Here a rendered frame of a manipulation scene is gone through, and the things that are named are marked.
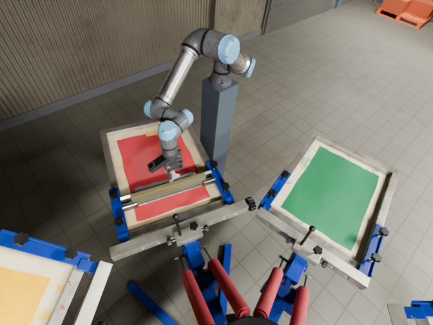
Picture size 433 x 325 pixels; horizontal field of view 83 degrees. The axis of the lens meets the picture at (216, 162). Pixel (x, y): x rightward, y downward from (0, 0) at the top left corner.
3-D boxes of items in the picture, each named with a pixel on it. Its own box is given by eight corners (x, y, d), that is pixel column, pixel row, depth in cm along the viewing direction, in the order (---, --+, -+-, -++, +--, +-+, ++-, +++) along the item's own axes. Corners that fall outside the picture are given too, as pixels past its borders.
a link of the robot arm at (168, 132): (181, 122, 100) (169, 135, 96) (182, 141, 109) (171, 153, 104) (165, 115, 102) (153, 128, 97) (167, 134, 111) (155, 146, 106)
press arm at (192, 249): (180, 236, 120) (180, 233, 116) (192, 232, 122) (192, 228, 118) (192, 271, 110) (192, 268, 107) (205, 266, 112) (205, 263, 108)
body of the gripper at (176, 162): (183, 169, 120) (183, 154, 110) (166, 175, 117) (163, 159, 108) (178, 158, 124) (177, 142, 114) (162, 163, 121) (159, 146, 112)
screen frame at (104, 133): (100, 134, 163) (98, 130, 160) (185, 116, 180) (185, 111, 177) (123, 244, 119) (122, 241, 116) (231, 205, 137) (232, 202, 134)
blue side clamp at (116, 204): (111, 195, 137) (107, 188, 131) (120, 192, 138) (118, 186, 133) (121, 245, 120) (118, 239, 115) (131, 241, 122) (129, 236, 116)
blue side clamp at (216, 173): (204, 167, 154) (205, 160, 148) (212, 166, 155) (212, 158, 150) (224, 208, 137) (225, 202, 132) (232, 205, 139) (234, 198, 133)
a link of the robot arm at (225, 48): (237, 54, 158) (205, 24, 107) (258, 61, 154) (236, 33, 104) (230, 73, 161) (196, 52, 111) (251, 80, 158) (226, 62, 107)
